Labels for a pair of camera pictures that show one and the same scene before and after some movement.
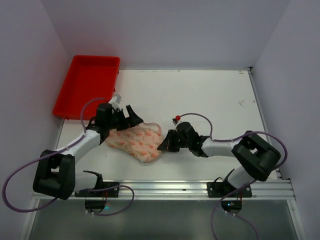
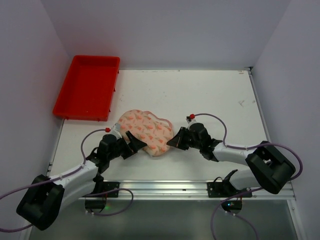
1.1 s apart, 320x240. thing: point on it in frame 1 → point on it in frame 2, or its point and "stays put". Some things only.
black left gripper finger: x=120 y=120 → x=127 y=150
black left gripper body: x=122 y=121 → x=127 y=147
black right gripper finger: x=168 y=142 → x=180 y=140
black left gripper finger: x=133 y=119 → x=135 y=144
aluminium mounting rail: x=183 y=190 stays put
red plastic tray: x=90 y=77 stays put
